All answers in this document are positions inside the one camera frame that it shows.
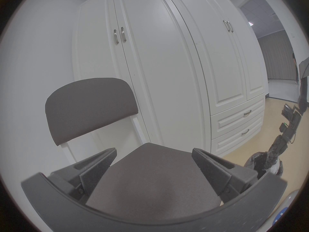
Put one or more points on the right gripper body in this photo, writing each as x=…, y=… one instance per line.
x=279, y=144

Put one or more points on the white chair grey cushions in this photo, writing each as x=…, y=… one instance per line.
x=91, y=110

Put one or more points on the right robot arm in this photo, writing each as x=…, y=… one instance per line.
x=303, y=98

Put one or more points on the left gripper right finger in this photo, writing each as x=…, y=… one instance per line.
x=224, y=180

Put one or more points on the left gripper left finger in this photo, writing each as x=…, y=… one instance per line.
x=96, y=170

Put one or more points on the white wardrobe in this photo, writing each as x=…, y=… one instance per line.
x=169, y=57

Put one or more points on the white printed wrapper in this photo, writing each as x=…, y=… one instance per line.
x=275, y=169

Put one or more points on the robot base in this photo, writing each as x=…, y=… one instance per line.
x=284, y=209

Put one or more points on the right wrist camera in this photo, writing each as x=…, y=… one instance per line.
x=283, y=127

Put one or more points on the black plastic bag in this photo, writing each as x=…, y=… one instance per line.
x=251, y=162

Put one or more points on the grey curtain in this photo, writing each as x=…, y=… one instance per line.
x=275, y=57

